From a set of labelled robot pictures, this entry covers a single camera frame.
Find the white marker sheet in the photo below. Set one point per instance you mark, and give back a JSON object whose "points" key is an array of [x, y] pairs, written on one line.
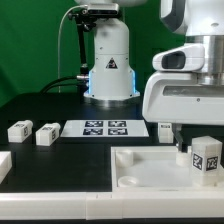
{"points": [[105, 128]]}

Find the white U-shaped obstacle fence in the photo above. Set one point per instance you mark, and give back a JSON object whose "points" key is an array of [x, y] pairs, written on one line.
{"points": [[112, 205]]}

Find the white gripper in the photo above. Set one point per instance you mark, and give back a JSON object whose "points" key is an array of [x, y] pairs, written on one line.
{"points": [[178, 98]]}

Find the black camera stand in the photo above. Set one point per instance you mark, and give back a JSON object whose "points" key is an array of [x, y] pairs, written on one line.
{"points": [[81, 43]]}

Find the white square tabletop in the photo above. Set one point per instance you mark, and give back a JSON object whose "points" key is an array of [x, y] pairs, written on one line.
{"points": [[154, 168]]}

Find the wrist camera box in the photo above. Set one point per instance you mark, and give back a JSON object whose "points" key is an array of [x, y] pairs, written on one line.
{"points": [[189, 57]]}

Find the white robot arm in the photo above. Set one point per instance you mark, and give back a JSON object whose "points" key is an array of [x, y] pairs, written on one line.
{"points": [[111, 80]]}

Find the mounted camera on stand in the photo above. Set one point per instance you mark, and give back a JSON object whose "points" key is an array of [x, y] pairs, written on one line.
{"points": [[101, 9]]}

